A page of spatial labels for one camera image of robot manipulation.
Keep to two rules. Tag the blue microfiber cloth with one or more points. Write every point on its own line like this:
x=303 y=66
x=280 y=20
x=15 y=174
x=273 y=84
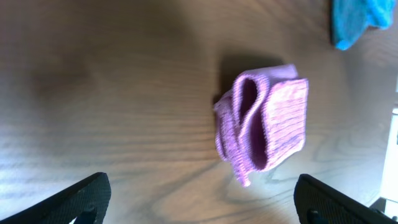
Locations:
x=351 y=18

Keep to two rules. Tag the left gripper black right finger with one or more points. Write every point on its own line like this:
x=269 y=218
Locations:
x=318 y=203

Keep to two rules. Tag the purple microfiber cloth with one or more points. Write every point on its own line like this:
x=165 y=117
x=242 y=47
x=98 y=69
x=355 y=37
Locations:
x=260 y=121

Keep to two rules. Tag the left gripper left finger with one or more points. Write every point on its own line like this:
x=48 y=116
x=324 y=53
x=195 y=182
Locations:
x=83 y=202

